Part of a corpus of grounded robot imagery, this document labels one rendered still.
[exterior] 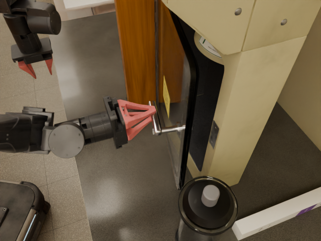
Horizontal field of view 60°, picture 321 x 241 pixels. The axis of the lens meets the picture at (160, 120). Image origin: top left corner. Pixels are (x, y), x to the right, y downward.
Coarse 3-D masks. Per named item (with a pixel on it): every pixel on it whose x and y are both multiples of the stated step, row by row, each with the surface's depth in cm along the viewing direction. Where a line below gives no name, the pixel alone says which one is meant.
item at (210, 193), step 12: (204, 180) 51; (192, 192) 50; (204, 192) 47; (216, 192) 47; (228, 192) 50; (192, 204) 48; (204, 204) 48; (216, 204) 48; (228, 204) 48; (192, 216) 48; (204, 216) 47; (216, 216) 47; (228, 216) 48
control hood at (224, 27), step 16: (176, 0) 29; (192, 0) 30; (208, 0) 30; (224, 0) 31; (240, 0) 32; (192, 16) 31; (208, 16) 32; (224, 16) 33; (240, 16) 34; (208, 32) 34; (224, 32) 34; (240, 32) 35; (224, 48) 37; (240, 48) 38
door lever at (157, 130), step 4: (152, 100) 61; (152, 104) 60; (156, 108) 59; (156, 112) 58; (152, 116) 58; (156, 116) 58; (152, 120) 57; (156, 120) 57; (152, 124) 57; (156, 124) 56; (176, 124) 56; (156, 128) 56; (160, 128) 56; (164, 128) 56; (168, 128) 56; (172, 128) 56; (176, 128) 56; (152, 132) 56; (156, 132) 55; (160, 132) 56; (164, 132) 56
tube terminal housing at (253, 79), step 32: (256, 0) 33; (288, 0) 34; (320, 0) 36; (256, 32) 36; (288, 32) 39; (224, 64) 44; (256, 64) 41; (288, 64) 44; (224, 96) 47; (256, 96) 48; (224, 128) 52; (256, 128) 57; (192, 160) 74; (224, 160) 62
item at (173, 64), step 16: (160, 0) 57; (160, 16) 59; (160, 32) 62; (176, 32) 46; (160, 48) 66; (176, 48) 48; (160, 64) 69; (176, 64) 49; (192, 64) 40; (160, 80) 73; (176, 80) 51; (192, 80) 41; (160, 96) 78; (176, 96) 54; (192, 96) 43; (160, 112) 83; (176, 112) 56; (176, 144) 62; (176, 160) 65; (176, 176) 69
